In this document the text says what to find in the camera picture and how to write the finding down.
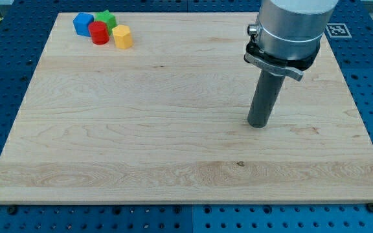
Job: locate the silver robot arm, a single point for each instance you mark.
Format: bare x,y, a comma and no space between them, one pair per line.
285,37

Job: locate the green star block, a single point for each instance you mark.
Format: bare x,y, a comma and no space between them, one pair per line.
108,18

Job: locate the red cylinder block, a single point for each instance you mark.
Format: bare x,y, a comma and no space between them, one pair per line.
98,32

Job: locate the white fiducial marker tag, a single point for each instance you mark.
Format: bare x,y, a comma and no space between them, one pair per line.
338,30

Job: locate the light wooden board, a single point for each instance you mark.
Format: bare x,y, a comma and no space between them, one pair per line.
165,122

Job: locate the blue cube block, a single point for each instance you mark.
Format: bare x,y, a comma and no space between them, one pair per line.
81,23

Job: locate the yellow hexagon block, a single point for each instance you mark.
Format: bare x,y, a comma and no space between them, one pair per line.
122,36

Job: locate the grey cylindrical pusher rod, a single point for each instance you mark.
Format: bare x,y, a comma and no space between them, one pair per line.
265,96

